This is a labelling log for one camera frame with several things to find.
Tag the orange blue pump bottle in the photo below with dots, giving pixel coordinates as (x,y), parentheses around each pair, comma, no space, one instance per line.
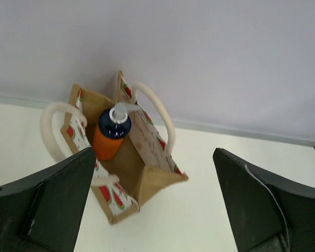
(113,126)

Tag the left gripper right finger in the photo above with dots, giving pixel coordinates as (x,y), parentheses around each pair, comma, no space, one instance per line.
(267,212)

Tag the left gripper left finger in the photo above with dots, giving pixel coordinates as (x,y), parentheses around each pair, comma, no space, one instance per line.
(43,211)

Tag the burlap watermelon canvas bag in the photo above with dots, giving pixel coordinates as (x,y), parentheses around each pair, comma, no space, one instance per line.
(126,174)

